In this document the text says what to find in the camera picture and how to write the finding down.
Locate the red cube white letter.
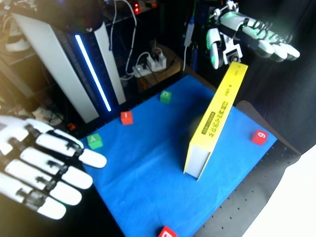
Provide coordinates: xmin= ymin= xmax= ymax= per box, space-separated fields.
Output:
xmin=158 ymin=225 xmax=178 ymax=237

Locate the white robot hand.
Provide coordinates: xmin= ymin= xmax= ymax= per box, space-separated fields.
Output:
xmin=206 ymin=11 xmax=301 ymax=70
xmin=0 ymin=115 xmax=108 ymax=220

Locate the red cube white dash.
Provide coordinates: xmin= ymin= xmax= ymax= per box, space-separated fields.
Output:
xmin=120 ymin=111 xmax=134 ymax=126

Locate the white adapter blue cable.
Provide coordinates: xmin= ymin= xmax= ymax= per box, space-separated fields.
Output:
xmin=182 ymin=14 xmax=199 ymax=72

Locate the red cube number nine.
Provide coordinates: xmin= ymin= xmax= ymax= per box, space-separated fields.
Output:
xmin=251 ymin=129 xmax=269 ymax=146

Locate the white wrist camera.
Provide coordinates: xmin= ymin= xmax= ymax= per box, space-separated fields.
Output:
xmin=223 ymin=45 xmax=244 ymax=65

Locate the green cube letter Y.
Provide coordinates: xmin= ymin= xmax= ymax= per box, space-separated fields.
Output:
xmin=86 ymin=133 xmax=104 ymax=150

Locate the white power strip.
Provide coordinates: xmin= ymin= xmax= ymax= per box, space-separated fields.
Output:
xmin=132 ymin=48 xmax=168 ymax=78

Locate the blue table cloth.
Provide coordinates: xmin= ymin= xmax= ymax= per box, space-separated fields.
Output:
xmin=81 ymin=75 xmax=279 ymax=237

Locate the yellow-edged rectangular block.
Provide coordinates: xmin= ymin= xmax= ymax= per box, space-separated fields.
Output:
xmin=183 ymin=61 xmax=249 ymax=182

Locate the green cube curved white print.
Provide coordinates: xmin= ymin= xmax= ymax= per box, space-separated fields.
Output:
xmin=159 ymin=90 xmax=172 ymax=104

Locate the white tower blue light strip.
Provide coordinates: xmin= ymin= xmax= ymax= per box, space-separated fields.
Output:
xmin=11 ymin=12 xmax=127 ymax=124

